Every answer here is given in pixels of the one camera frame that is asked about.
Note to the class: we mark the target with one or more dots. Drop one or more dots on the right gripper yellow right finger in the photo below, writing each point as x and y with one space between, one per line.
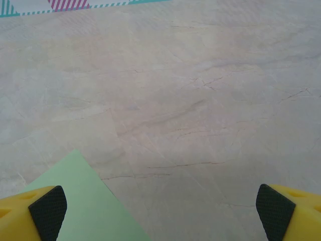
288 216

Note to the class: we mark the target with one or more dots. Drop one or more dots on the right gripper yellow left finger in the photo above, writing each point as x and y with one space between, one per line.
37 216

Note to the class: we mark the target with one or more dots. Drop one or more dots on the light green paper sheet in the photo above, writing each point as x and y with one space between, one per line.
85 200

